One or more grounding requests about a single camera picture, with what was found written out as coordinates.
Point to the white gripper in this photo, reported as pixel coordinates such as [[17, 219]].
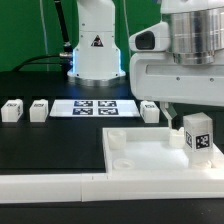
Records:
[[156, 77]]

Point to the white square tabletop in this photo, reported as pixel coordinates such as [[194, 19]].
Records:
[[147, 150]]

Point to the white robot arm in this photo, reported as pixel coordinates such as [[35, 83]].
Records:
[[178, 60]]

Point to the white L-shaped obstacle wall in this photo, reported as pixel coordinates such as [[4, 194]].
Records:
[[102, 187]]

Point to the white marker sheet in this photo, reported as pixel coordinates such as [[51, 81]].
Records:
[[94, 108]]

